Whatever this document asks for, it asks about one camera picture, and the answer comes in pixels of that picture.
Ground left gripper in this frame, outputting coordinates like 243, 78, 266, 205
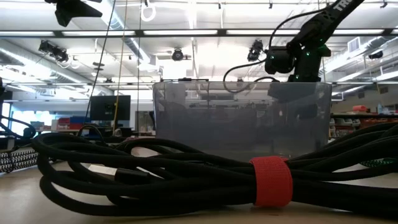
45, 0, 103, 27

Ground smoky translucent plastic bin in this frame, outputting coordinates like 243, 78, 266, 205
152, 80, 333, 162

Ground green braided USB-C cable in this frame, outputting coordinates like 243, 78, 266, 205
360, 157, 398, 168

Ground thin dark brown cable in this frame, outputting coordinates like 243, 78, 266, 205
76, 124, 106, 141

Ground black cable with red strap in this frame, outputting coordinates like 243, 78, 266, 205
30, 121, 398, 218

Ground black white braided cable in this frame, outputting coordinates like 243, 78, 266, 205
0, 148, 40, 174

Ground storage shelf with bins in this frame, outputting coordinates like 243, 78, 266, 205
328, 105, 398, 139

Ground thin black crossbar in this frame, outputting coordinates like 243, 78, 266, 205
0, 77, 398, 86

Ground black computer monitor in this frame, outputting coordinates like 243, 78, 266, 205
89, 95, 132, 122

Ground red storage boxes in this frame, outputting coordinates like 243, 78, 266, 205
57, 116, 84, 131

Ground black hanging cable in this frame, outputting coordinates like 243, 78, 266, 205
85, 0, 117, 122

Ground yellow hanging cable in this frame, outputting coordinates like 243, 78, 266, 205
112, 0, 128, 131

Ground white hanging cable loop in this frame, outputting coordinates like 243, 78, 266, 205
140, 0, 157, 22

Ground thin grey hanging cable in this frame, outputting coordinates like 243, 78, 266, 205
136, 0, 142, 131

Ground black overhead frame bar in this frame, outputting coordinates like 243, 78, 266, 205
0, 29, 398, 38

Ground thick black cable loop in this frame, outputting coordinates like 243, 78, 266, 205
0, 114, 37, 139

